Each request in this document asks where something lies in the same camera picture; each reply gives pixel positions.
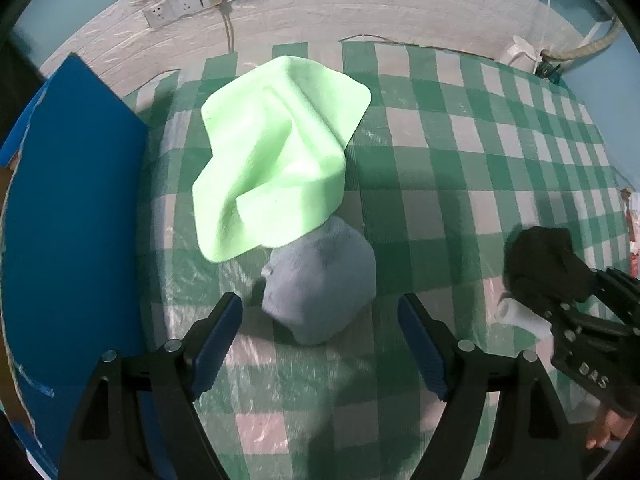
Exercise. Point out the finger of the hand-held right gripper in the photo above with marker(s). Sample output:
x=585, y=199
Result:
x=565, y=312
x=617, y=295

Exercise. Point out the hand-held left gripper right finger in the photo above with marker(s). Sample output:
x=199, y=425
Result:
x=422, y=345

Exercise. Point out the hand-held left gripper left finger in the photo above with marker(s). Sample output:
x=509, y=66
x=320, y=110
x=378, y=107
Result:
x=220, y=340

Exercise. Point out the black sock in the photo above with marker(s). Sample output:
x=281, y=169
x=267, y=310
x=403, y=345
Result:
x=545, y=260

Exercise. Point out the grey sock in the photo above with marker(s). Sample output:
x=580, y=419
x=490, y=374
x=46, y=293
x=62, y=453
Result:
x=320, y=285

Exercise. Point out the blue cardboard box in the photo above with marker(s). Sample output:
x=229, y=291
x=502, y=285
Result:
x=75, y=220

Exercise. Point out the person's right hand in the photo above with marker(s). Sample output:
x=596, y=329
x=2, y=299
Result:
x=605, y=430

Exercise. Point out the small white roll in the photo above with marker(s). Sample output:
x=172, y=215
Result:
x=517, y=315

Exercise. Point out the red and white plastic bag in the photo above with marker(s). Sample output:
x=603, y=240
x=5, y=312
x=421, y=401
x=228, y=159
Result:
x=634, y=230

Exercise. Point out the green checkered tablecloth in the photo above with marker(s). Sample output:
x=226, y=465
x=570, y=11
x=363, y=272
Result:
x=450, y=170

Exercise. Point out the light green cloth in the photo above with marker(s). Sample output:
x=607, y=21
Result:
x=270, y=155

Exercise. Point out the white kettle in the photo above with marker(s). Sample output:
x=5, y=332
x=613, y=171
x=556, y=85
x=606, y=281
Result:
x=522, y=52

